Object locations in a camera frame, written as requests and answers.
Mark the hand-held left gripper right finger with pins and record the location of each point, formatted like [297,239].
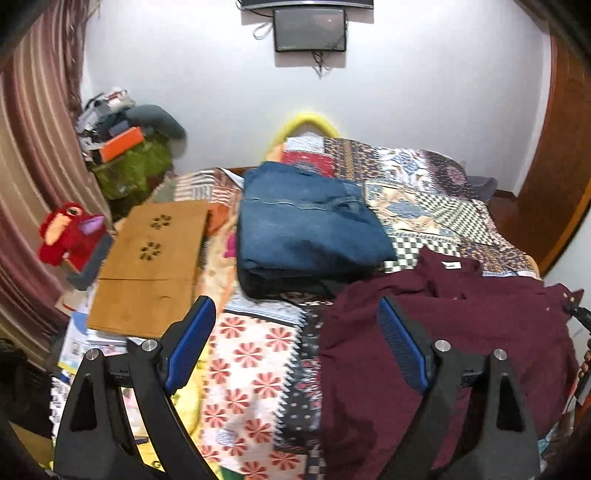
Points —
[404,341]

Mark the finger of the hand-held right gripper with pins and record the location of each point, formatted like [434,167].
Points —
[581,314]

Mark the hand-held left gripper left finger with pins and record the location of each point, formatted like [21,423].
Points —
[191,337]

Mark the maroon shirt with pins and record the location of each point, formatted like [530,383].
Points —
[461,314]

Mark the patchwork bed sheet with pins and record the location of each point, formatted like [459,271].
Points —
[258,360]

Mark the wooden lap desk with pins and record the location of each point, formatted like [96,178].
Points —
[147,277]

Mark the tan printed fleece blanket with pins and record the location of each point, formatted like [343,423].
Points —
[221,258]

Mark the pile of papers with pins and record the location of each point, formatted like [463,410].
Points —
[78,341]

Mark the grey box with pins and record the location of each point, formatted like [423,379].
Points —
[90,267]

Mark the blue jeans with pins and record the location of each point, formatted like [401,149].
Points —
[300,230]

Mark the wooden door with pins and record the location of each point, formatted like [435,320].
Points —
[563,161]

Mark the grey backpack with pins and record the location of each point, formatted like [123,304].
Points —
[482,188]

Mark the red plush toy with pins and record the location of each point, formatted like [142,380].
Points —
[57,230]

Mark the black bag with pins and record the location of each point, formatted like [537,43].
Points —
[23,387]

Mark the orange box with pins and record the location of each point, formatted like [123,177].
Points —
[121,143]

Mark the grey cloth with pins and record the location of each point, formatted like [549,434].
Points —
[157,117]

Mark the pile of clutter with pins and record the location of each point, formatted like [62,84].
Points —
[99,110]

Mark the striped curtain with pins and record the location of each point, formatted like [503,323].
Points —
[32,138]

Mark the small wall monitor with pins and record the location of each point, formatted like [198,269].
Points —
[309,30]

